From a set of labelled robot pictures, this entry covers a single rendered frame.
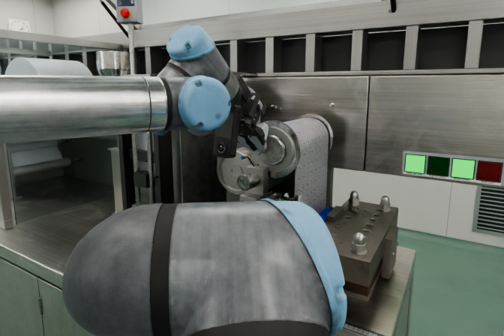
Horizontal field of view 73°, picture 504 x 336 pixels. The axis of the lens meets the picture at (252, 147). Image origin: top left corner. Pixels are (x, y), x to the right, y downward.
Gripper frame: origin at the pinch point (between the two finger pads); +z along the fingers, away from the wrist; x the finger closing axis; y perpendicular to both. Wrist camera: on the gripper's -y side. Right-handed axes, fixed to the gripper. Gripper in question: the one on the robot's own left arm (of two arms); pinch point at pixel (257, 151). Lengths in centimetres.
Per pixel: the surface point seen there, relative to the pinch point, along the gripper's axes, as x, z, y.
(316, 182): -8.4, 22.0, 3.3
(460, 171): -44, 33, 18
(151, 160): 29.3, -3.3, -8.1
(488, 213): -71, 264, 102
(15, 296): 84, 19, -57
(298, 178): -8.4, 9.1, -1.7
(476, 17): -43, 8, 49
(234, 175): 10.1, 8.9, -3.7
